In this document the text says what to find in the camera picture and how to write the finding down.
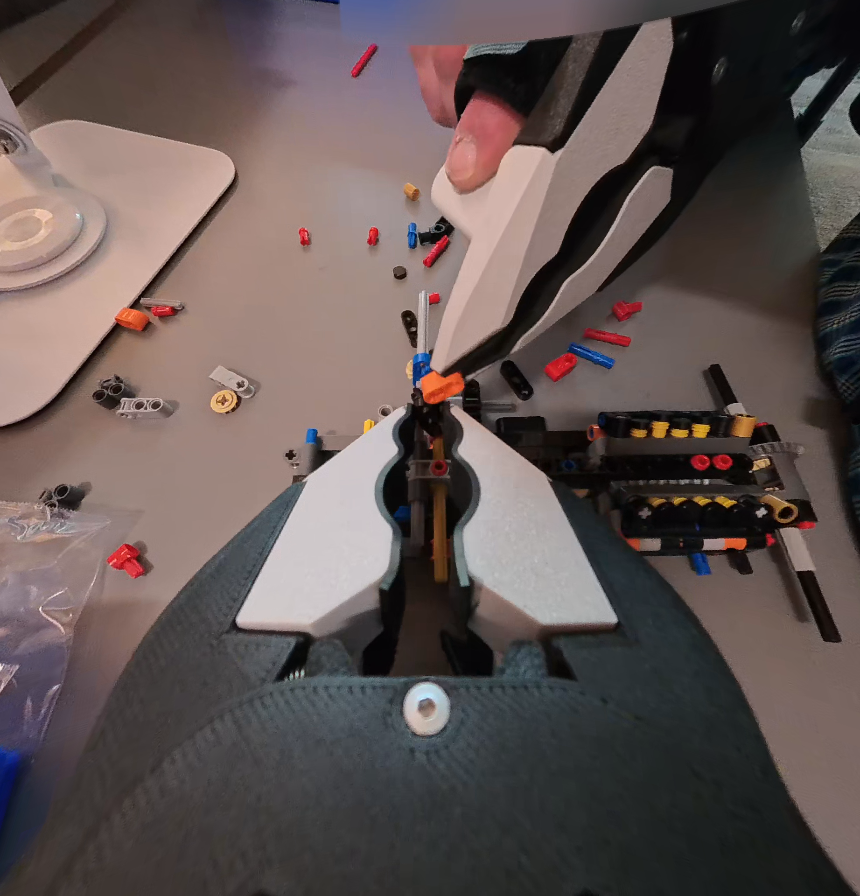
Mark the red connector with axle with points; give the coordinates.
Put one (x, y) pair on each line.
(624, 311)

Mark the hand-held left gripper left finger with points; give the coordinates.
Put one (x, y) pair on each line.
(311, 546)

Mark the red lego pin connector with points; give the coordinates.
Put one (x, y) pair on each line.
(559, 367)

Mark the orange small lego bush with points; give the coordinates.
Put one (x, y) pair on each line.
(132, 319)

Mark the black lego liftarm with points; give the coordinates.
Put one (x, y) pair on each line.
(407, 325)
(516, 379)

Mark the clear plastic bag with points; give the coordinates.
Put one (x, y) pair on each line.
(45, 595)

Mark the tan round lego pulley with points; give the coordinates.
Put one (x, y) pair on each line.
(225, 402)

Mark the light grey three-hole connector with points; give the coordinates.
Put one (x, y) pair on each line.
(143, 407)

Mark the black lego connector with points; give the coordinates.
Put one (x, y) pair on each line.
(437, 229)

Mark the light grey thin liftarm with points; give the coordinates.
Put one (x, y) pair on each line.
(227, 376)

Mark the red long lego pin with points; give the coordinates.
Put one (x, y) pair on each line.
(435, 252)
(607, 337)
(364, 61)

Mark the blue long lego pin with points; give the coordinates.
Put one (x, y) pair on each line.
(591, 355)

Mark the lego technic engine model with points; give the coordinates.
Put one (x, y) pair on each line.
(682, 446)

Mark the grey lego pin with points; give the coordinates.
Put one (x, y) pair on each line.
(160, 303)

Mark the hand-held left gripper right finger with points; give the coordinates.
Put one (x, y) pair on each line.
(535, 546)

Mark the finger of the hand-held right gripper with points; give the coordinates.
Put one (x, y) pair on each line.
(528, 210)
(640, 203)

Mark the orange lego connector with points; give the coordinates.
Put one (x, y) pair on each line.
(440, 387)

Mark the white stand base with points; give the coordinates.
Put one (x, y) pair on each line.
(157, 182)

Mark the person's right hand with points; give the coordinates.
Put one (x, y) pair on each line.
(479, 147)

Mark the dark grey double connector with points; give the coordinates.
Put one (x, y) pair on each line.
(62, 495)
(108, 395)

